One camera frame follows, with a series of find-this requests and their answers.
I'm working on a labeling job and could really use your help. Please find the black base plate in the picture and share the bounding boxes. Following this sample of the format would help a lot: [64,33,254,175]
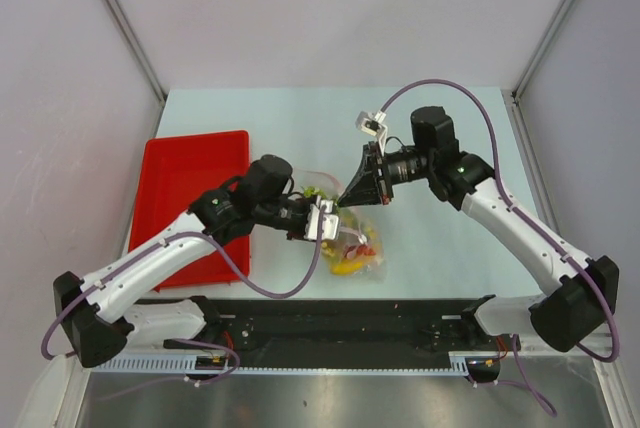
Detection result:
[198,298,511,368]

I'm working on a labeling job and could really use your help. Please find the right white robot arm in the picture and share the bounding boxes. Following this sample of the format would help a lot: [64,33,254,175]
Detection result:
[338,106,619,352]

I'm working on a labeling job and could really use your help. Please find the white slotted cable duct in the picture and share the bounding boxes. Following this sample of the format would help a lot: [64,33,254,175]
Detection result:
[93,353,469,377]

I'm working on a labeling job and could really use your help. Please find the red plastic tray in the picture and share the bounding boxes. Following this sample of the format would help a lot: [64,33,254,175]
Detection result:
[128,130,250,292]

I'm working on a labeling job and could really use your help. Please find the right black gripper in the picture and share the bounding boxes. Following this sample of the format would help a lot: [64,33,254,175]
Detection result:
[338,141,433,208]

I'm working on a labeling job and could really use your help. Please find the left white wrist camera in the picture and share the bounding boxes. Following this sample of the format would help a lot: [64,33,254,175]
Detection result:
[303,197,340,241]

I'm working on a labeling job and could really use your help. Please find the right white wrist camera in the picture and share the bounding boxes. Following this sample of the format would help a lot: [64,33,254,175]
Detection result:
[355,110,388,152]

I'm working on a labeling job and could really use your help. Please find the clear zip top bag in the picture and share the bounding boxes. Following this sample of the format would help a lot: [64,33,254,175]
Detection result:
[293,168,387,282]

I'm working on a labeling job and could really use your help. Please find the orange carrot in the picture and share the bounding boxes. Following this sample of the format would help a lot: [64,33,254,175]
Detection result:
[343,244,378,260]

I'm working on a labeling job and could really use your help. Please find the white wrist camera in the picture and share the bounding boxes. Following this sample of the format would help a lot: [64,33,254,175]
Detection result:
[303,197,340,241]
[355,110,388,152]

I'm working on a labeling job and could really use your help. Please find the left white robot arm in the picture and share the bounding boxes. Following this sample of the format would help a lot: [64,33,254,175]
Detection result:
[52,155,331,368]

